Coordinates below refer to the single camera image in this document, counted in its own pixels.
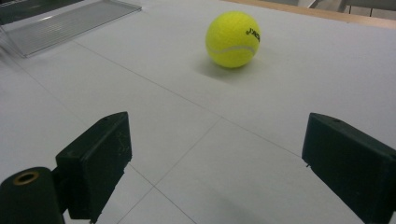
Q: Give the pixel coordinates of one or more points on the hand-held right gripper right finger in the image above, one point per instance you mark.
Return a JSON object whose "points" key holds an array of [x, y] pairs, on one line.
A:
{"points": [[351, 161]]}

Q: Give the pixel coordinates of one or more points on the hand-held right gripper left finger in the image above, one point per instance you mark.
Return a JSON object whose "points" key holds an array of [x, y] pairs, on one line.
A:
{"points": [[93, 168]]}

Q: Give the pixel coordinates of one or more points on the clear plastic container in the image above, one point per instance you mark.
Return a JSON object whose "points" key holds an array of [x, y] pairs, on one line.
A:
{"points": [[68, 26]]}

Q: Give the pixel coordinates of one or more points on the yellow tennis ball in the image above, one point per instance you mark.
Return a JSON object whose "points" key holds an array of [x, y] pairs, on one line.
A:
{"points": [[232, 39]]}

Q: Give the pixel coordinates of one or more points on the white board sheet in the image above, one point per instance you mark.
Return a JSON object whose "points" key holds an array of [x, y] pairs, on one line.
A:
{"points": [[193, 102]]}

